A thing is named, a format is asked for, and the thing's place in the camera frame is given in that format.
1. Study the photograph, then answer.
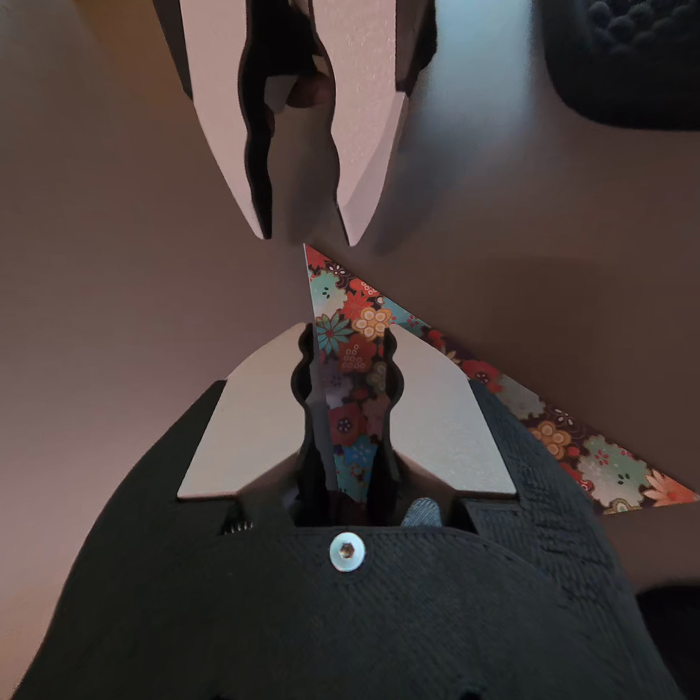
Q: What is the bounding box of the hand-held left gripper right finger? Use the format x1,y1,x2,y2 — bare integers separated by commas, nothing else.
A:
382,323,519,504

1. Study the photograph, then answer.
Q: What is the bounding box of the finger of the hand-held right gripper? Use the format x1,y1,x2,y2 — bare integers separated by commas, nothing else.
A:
179,0,276,241
311,0,413,246

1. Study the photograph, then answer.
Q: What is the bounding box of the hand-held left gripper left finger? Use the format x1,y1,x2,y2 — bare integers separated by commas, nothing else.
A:
175,323,312,504

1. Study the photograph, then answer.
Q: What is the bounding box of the dark flower origami paper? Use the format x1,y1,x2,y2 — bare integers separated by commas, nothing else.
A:
303,243,700,516

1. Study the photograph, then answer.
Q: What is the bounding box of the person's right hand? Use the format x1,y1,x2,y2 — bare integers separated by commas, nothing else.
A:
263,68,335,119

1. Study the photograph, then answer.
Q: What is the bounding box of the black textured armrest pad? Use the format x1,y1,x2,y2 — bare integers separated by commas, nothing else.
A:
536,0,700,131

